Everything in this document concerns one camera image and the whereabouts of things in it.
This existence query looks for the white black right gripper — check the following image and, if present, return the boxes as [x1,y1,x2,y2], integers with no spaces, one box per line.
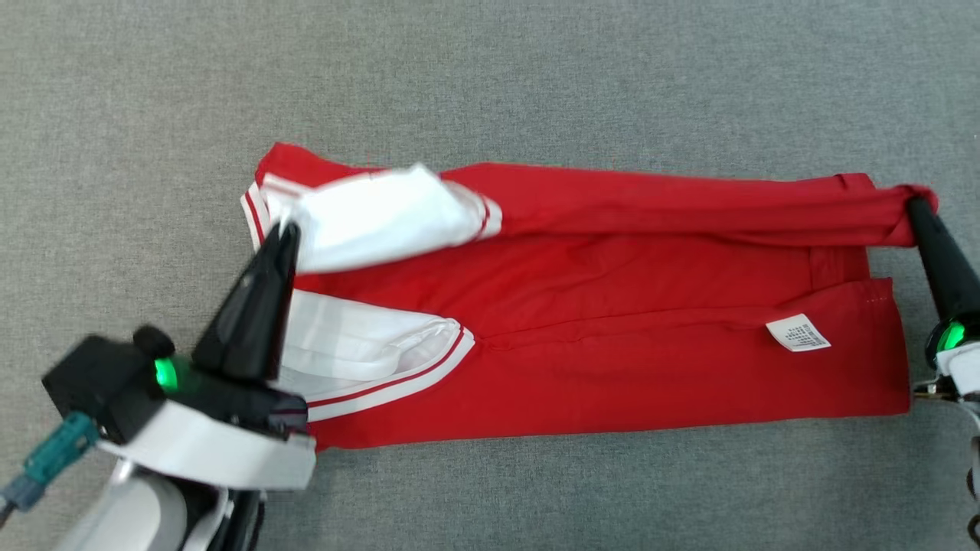
[907,199,980,403]

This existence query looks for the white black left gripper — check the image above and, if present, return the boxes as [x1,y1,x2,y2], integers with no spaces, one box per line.
[100,223,317,491]

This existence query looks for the red shirt with white sleeves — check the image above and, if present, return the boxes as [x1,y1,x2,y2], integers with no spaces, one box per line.
[240,142,939,451]

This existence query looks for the grey fabric sofa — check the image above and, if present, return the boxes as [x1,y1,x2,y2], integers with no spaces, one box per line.
[0,0,980,551]

